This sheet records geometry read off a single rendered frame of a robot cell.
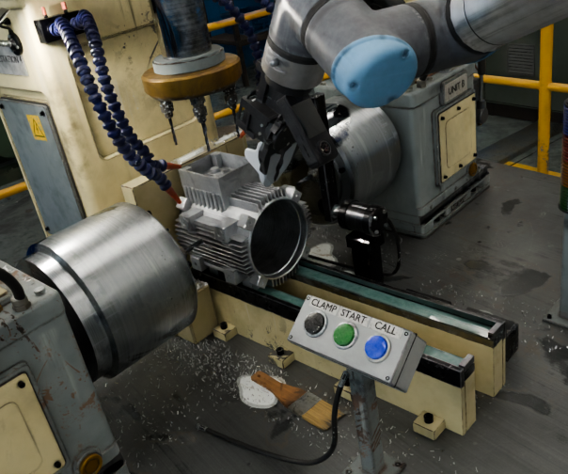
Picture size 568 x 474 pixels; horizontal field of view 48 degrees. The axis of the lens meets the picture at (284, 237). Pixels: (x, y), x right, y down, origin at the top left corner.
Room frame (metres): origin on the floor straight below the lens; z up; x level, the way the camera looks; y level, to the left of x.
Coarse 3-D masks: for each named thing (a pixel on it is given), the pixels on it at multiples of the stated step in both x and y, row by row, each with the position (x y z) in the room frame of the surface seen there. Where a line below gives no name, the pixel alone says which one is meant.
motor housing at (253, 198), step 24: (240, 192) 1.10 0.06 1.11; (264, 192) 1.07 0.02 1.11; (216, 216) 1.09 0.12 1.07; (264, 216) 1.20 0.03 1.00; (288, 216) 1.15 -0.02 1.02; (192, 240) 1.11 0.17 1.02; (216, 240) 1.06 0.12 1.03; (240, 240) 1.01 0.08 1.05; (264, 240) 1.17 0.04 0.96; (288, 240) 1.13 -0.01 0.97; (216, 264) 1.07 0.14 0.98; (240, 264) 1.01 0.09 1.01; (264, 264) 1.11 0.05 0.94; (288, 264) 1.09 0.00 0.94
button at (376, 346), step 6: (372, 336) 0.64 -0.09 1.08; (378, 336) 0.64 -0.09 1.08; (366, 342) 0.64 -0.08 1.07; (372, 342) 0.63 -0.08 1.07; (378, 342) 0.63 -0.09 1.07; (384, 342) 0.62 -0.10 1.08; (366, 348) 0.63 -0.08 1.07; (372, 348) 0.63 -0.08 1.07; (378, 348) 0.62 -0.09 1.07; (384, 348) 0.62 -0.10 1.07; (366, 354) 0.63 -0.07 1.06; (372, 354) 0.62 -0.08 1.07; (378, 354) 0.62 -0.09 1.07; (384, 354) 0.62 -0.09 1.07
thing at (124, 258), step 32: (96, 224) 0.94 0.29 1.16; (128, 224) 0.93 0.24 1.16; (160, 224) 0.94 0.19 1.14; (32, 256) 0.89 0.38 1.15; (64, 256) 0.86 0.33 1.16; (96, 256) 0.87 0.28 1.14; (128, 256) 0.88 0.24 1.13; (160, 256) 0.90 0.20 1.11; (64, 288) 0.82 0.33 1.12; (96, 288) 0.82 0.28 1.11; (128, 288) 0.84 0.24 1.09; (160, 288) 0.87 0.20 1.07; (192, 288) 0.90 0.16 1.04; (96, 320) 0.80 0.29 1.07; (128, 320) 0.82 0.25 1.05; (160, 320) 0.86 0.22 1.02; (192, 320) 0.92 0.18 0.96; (96, 352) 0.79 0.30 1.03; (128, 352) 0.82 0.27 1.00
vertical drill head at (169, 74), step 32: (160, 0) 1.13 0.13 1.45; (192, 0) 1.14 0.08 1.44; (160, 32) 1.15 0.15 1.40; (192, 32) 1.13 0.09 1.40; (160, 64) 1.14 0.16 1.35; (192, 64) 1.11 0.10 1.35; (224, 64) 1.13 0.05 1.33; (160, 96) 1.10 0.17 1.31; (192, 96) 1.09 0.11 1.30; (224, 96) 1.16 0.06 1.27
